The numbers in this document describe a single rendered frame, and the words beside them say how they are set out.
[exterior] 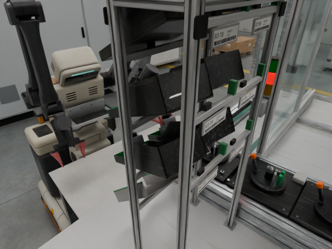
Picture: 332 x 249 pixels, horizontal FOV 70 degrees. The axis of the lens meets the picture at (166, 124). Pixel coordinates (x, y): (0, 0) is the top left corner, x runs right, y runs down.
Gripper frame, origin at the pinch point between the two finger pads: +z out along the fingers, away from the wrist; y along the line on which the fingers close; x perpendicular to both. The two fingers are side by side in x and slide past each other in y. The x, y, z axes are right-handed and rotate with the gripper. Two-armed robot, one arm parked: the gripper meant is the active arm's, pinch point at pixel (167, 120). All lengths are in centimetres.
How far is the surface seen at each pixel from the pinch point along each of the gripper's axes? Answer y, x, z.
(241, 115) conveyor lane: 76, 32, 1
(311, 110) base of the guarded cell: 136, 30, 24
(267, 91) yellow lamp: 44.6, -8.6, 10.8
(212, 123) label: -16.3, -29.8, 20.4
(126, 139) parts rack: -26.0, -16.0, 8.9
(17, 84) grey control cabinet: 2, 188, -238
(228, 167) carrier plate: 25.7, 19.8, 23.4
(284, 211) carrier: 21, 9, 48
